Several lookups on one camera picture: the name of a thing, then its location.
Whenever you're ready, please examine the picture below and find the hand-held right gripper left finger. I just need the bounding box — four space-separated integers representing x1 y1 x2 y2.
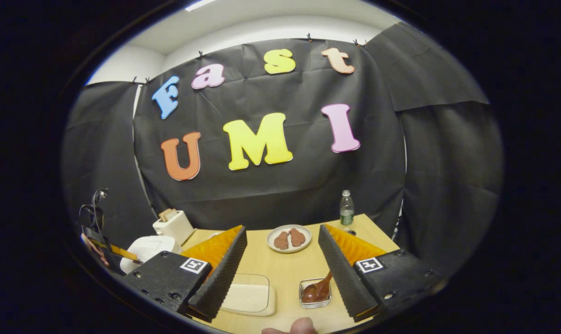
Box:
122 225 248 324

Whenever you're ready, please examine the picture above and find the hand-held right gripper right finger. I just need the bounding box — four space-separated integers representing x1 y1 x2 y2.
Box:
317 224 444 324

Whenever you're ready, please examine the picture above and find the white rice cooker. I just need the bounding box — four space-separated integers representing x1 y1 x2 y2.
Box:
119 235 182 274

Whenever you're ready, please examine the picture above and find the brown wooden spoon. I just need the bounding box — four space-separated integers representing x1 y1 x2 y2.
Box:
302 270 334 303

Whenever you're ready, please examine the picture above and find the clear glass chopstick holder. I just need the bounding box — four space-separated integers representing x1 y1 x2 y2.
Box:
299 277 332 309

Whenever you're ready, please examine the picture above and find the cream rectangular tray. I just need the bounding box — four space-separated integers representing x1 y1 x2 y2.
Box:
220 273 277 317

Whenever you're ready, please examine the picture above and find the white toaster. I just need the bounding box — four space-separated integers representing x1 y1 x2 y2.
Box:
152 210 196 245

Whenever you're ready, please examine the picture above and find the green label water bottle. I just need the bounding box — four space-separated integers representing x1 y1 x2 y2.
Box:
340 190 355 226

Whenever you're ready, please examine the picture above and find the round white plate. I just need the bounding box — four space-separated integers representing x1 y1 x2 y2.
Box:
266 225 312 254

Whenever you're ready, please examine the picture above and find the black backdrop cloth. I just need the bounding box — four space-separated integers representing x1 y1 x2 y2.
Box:
61 21 504 279

